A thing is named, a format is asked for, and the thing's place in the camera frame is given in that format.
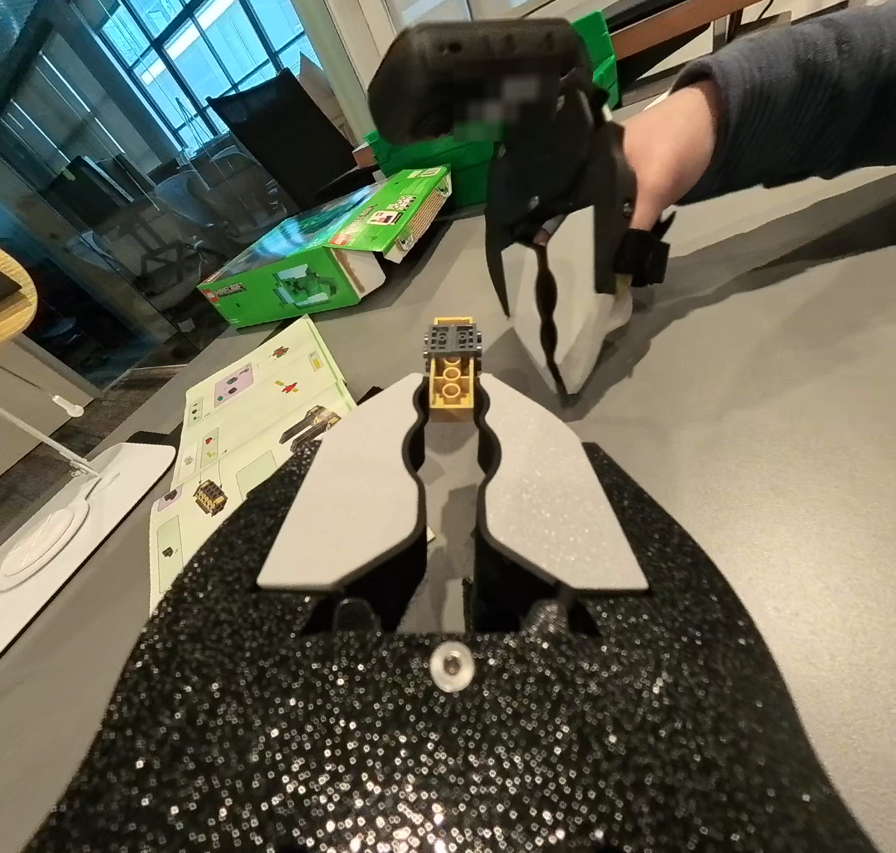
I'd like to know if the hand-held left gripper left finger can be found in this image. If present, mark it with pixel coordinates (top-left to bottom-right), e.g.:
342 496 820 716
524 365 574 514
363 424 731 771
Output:
257 373 431 596

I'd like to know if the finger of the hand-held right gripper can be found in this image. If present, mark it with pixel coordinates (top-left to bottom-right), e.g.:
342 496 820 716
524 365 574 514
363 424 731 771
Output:
513 237 562 386
541 208 618 397

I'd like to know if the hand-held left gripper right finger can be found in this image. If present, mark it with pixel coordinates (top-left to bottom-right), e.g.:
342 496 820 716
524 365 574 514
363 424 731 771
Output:
475 373 652 596

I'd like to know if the tan and grey toy brick assembly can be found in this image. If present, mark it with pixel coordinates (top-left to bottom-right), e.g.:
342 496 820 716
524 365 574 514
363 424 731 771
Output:
422 317 485 428

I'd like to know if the person's right forearm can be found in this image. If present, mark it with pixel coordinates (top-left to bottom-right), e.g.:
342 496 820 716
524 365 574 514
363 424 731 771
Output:
668 0 896 206

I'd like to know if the grey desk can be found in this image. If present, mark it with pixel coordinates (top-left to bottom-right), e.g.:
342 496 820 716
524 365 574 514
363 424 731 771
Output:
0 160 896 749

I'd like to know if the person's right hand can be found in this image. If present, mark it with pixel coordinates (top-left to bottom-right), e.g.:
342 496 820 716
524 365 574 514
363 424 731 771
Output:
618 89 709 230

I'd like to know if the green plastic bin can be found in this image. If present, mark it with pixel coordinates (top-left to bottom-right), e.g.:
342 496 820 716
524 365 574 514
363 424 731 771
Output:
364 9 620 206

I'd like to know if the toy instruction booklet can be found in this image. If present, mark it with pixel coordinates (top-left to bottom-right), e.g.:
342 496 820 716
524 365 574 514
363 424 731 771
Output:
149 315 358 616

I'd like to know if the black office chair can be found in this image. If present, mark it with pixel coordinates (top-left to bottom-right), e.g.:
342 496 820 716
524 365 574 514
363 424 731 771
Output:
206 68 379 213

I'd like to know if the brown wooden table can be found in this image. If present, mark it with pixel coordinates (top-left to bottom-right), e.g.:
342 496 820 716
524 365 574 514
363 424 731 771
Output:
605 0 820 63

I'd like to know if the green toy box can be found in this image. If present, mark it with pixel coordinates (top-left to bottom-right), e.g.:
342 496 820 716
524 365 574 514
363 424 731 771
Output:
197 166 455 327

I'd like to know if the white lamp stand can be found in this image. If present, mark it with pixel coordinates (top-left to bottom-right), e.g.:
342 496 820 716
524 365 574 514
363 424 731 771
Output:
0 394 176 652

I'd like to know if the round light wooden table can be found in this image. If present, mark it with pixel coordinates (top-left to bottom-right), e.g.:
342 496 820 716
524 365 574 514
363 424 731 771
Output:
0 247 37 343

